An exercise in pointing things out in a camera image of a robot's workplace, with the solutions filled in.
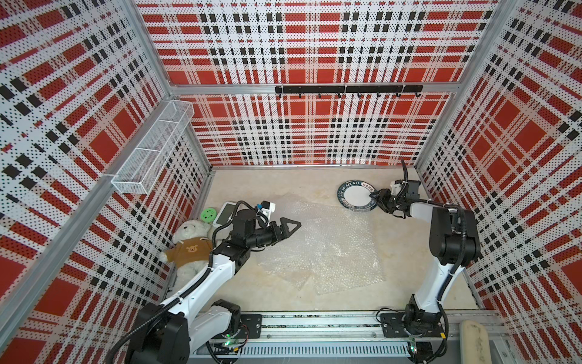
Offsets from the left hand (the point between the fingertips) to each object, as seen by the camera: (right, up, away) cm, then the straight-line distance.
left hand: (298, 228), depth 78 cm
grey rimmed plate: (+25, +11, +24) cm, 36 cm away
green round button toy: (-40, +2, +20) cm, 44 cm away
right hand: (+34, +10, +23) cm, 42 cm away
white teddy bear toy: (-40, -10, +4) cm, 41 cm away
